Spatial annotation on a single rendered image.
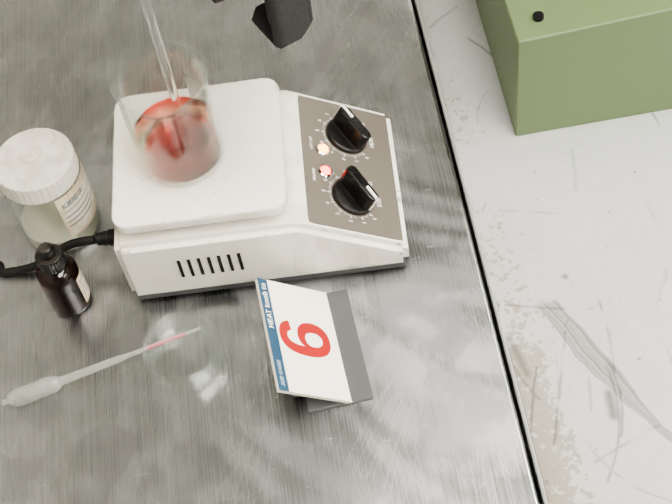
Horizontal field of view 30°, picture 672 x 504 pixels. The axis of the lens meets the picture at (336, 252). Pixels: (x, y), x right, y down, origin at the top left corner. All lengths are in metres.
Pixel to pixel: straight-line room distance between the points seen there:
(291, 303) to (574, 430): 0.21
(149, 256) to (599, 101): 0.36
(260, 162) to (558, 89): 0.23
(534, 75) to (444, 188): 0.11
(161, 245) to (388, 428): 0.20
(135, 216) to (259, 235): 0.08
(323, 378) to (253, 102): 0.20
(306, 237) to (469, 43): 0.26
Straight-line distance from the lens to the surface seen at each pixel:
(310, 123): 0.91
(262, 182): 0.85
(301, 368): 0.84
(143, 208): 0.86
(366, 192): 0.87
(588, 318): 0.88
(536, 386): 0.85
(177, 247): 0.86
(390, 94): 1.01
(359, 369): 0.86
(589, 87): 0.95
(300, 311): 0.87
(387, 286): 0.90
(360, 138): 0.90
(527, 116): 0.96
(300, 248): 0.87
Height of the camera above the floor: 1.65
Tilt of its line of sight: 55 degrees down
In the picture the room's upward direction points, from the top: 10 degrees counter-clockwise
